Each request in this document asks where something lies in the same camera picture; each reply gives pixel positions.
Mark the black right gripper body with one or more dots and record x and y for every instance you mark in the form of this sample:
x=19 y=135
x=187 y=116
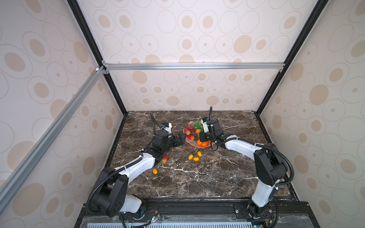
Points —
x=205 y=137

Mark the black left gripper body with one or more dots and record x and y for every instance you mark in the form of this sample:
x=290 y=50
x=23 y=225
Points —
x=172 y=142

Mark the pink scalloped fruit bowl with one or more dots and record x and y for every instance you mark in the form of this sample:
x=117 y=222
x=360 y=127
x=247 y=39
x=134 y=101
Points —
x=193 y=142

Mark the green fake grape bunch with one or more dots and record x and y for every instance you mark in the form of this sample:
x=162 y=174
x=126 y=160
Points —
x=197 y=125

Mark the red fake grape bunch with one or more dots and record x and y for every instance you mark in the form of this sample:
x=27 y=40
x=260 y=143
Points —
x=191 y=128

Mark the red yellow-tipped fake strawberry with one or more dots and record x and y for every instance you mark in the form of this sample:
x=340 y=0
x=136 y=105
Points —
x=187 y=131

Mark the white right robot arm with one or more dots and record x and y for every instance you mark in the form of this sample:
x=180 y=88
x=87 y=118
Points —
x=269 y=162

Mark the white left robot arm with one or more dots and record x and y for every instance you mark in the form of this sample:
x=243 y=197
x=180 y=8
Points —
x=109 y=194

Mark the silver horizontal aluminium bar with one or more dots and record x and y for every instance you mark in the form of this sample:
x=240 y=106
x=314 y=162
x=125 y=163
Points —
x=197 y=66

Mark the silver diagonal aluminium bar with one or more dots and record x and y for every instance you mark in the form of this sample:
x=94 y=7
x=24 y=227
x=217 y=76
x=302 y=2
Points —
x=28 y=164

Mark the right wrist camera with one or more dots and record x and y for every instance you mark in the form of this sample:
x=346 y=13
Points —
x=212 y=126

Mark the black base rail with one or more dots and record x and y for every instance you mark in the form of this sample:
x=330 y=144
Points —
x=206 y=213

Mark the black vertical frame post left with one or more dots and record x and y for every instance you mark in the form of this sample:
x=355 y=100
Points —
x=89 y=37

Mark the black vertical frame post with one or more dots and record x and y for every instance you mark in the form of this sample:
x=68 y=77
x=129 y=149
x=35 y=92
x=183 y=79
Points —
x=89 y=37
x=304 y=33

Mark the black vertical frame post right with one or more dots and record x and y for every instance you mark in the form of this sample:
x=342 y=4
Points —
x=304 y=33

